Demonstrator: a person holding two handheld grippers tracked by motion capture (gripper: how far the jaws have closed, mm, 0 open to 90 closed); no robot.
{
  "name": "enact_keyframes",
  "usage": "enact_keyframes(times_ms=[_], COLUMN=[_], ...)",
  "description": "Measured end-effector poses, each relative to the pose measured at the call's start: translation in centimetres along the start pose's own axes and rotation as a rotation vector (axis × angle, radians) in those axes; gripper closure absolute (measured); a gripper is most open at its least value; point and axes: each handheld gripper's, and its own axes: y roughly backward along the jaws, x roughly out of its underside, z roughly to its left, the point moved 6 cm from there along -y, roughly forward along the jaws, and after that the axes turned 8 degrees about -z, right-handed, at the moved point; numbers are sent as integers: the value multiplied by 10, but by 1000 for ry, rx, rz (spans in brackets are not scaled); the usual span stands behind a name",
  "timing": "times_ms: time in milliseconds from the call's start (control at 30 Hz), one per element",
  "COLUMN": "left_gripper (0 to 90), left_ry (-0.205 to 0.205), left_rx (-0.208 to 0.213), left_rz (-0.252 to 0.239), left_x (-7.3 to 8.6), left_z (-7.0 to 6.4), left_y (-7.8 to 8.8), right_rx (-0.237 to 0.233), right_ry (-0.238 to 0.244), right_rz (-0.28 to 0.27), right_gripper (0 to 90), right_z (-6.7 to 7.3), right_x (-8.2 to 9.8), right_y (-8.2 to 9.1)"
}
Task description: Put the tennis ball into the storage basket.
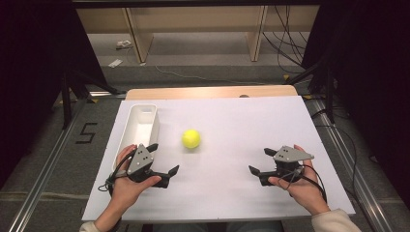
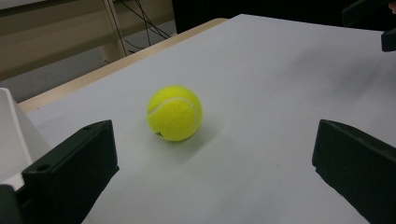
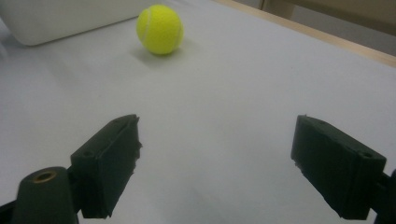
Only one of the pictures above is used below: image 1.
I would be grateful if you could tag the yellow tennis ball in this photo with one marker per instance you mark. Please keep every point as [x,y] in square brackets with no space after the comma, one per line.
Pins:
[191,139]

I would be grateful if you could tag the small white device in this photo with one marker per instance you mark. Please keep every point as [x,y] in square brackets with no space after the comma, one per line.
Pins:
[124,44]

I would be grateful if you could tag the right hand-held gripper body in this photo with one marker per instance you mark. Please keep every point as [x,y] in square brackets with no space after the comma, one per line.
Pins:
[290,155]

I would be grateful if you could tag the black metal stand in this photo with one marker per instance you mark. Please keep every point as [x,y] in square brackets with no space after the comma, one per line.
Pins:
[66,103]
[328,96]

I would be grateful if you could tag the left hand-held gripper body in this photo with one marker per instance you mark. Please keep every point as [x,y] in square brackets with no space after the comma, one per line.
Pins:
[139,160]

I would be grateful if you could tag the aluminium floor rail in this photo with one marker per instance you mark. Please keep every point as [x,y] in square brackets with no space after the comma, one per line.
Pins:
[42,174]
[351,161]

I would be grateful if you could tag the person's right hand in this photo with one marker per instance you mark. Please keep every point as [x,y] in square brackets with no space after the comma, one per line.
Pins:
[304,190]

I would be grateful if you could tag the white board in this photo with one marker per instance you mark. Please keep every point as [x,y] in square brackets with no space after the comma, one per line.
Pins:
[232,161]

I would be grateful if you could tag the white paper scrap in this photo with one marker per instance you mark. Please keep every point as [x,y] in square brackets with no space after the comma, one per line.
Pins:
[115,63]

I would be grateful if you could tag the wooden table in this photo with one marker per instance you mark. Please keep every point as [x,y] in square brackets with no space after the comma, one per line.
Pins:
[209,92]

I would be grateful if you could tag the dark curtain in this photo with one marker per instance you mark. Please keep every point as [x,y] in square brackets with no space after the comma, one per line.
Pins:
[374,80]
[35,64]

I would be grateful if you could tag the person's left hand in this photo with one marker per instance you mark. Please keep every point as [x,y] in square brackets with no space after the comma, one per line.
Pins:
[127,193]

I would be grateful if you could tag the wooden shelf unit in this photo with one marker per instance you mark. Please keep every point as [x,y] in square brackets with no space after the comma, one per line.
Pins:
[139,40]

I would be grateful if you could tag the white plastic bin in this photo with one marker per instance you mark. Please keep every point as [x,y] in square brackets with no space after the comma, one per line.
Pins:
[141,129]

